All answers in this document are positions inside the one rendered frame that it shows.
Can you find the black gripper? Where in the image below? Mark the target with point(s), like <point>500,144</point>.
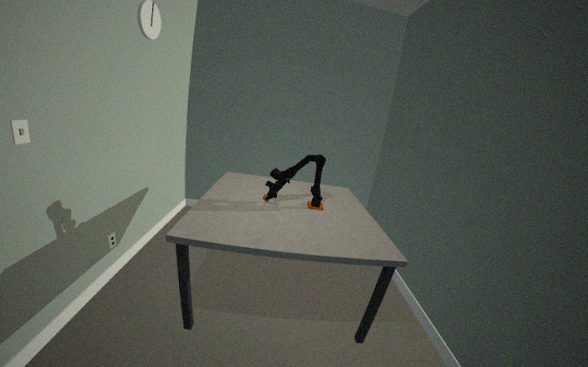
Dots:
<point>273,193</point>

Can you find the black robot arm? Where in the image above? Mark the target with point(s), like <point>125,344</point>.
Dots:
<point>290,172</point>

